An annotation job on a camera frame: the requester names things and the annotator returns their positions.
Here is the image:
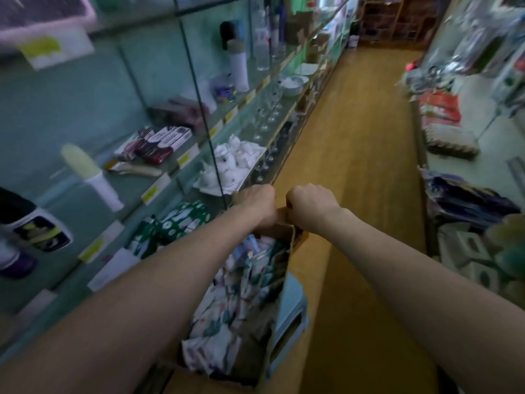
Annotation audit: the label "white thermos flask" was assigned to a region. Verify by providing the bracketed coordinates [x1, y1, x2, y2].
[227, 38, 250, 95]

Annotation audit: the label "white ceramic tea set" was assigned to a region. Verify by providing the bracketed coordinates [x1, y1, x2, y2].
[194, 134, 267, 196]

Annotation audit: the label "wooden handled brush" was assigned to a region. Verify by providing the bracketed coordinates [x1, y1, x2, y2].
[107, 161, 165, 179]

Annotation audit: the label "white printed box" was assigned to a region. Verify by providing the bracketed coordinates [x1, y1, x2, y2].
[86, 247, 142, 292]

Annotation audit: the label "pink framed panel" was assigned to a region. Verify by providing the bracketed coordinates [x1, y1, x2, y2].
[0, 0, 98, 46]

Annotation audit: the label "black cap white bottle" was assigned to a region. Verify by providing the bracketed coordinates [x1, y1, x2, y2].
[0, 187, 75, 253]
[0, 237, 38, 280]

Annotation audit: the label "cream brush white handle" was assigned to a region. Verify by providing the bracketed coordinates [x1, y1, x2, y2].
[61, 143, 126, 212]

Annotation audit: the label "dark plastic bags bundle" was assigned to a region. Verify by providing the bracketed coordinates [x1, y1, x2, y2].
[420, 168, 522, 227]

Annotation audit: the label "white textured pack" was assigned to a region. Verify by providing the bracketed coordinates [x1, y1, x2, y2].
[425, 123, 481, 159]

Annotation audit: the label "green round container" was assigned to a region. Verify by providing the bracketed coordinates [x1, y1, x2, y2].
[496, 244, 525, 280]

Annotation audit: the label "beige tissue box holder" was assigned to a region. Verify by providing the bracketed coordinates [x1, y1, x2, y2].
[463, 260, 510, 294]
[450, 231, 493, 263]

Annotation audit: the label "person's left hand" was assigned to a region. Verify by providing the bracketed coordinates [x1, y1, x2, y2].
[232, 184, 278, 230]

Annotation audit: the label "hanging packaged goods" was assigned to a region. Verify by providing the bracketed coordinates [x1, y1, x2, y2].
[406, 0, 525, 95]

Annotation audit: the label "metal store shelving unit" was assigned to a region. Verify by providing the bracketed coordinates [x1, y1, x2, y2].
[402, 0, 525, 394]

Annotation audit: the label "blue packaged cups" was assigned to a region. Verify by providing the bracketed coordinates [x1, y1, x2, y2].
[211, 75, 239, 102]

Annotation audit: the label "beige round container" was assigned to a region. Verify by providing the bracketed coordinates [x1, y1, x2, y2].
[486, 213, 525, 250]

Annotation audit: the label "pile of packets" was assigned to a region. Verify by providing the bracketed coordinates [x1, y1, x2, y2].
[180, 234, 292, 378]

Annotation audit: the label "person's right forearm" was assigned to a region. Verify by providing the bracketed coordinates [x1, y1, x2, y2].
[324, 209, 525, 394]

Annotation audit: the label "brown cardboard box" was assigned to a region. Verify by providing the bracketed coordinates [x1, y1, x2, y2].
[135, 207, 308, 394]

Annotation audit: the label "clear tall bottle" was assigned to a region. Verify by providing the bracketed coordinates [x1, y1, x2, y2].
[253, 4, 272, 72]

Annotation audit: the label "red mesh bag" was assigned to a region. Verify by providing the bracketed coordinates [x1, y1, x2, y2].
[418, 90, 462, 126]

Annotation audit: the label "person's left forearm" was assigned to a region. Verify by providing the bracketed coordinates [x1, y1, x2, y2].
[0, 205, 255, 394]

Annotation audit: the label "green bulb boxes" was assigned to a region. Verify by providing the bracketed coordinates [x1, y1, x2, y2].
[127, 199, 214, 258]

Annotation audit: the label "person's right hand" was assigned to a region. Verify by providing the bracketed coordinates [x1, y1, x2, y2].
[285, 184, 341, 235]

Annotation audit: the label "blue plastic stool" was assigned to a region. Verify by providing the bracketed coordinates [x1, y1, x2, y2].
[261, 270, 310, 383]

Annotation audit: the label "stack of white bowls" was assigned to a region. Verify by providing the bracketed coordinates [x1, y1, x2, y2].
[279, 75, 308, 97]

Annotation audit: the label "yellow white price card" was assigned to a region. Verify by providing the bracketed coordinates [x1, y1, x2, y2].
[18, 27, 95, 71]

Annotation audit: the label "red white packaged box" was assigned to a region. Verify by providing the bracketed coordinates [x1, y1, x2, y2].
[135, 125, 194, 166]
[115, 129, 153, 159]

